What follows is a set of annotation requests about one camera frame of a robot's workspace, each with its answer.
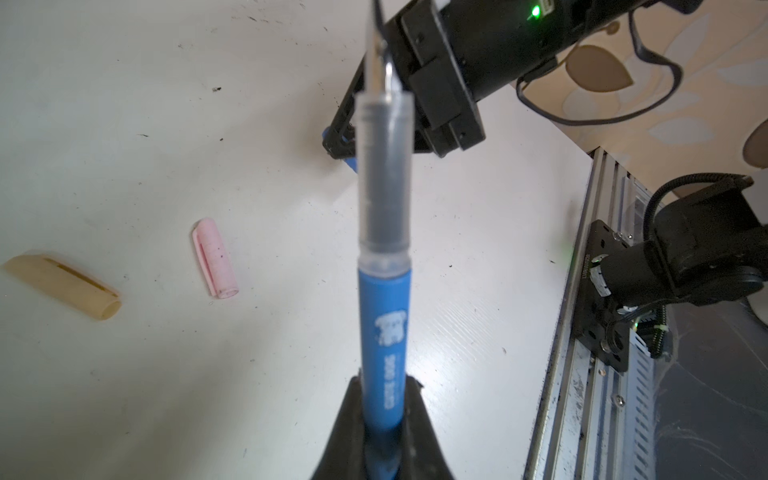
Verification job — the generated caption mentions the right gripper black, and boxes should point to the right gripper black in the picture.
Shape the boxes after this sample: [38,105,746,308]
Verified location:
[322,1,486,159]

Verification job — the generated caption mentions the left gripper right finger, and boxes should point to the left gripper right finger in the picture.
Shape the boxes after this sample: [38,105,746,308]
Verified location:
[398,376,454,480]

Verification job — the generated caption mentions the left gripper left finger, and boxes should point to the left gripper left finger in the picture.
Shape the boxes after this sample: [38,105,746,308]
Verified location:
[311,376,366,480]

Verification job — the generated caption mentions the blue pen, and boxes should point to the blue pen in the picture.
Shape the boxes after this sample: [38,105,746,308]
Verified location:
[355,1,414,479]

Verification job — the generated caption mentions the pink pen cap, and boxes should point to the pink pen cap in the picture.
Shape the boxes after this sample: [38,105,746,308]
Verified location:
[191,218,239,299]

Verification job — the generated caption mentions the blue pen cap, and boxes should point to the blue pen cap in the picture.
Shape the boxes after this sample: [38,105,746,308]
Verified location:
[321,126,358,173]

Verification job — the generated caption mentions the tan pen cap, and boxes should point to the tan pen cap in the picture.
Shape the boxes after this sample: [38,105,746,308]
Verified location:
[3,255,122,320]

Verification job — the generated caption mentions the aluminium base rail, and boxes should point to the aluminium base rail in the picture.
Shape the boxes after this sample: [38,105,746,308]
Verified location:
[523,147,656,479]

